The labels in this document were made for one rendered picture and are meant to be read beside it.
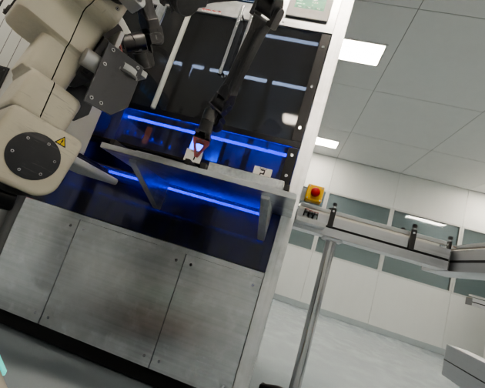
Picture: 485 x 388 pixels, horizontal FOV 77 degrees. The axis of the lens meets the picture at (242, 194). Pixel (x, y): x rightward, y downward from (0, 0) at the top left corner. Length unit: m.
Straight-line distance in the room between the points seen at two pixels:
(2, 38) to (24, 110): 0.63
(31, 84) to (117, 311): 1.02
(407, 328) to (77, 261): 5.65
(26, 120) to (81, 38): 0.25
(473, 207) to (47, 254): 6.58
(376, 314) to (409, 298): 0.65
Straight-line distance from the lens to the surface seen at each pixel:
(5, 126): 0.80
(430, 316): 6.53
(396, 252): 1.53
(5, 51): 1.37
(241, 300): 1.35
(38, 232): 1.76
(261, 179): 1.00
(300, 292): 5.97
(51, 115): 0.82
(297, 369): 1.55
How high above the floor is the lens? 0.66
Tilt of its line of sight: 10 degrees up
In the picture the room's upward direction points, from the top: 17 degrees clockwise
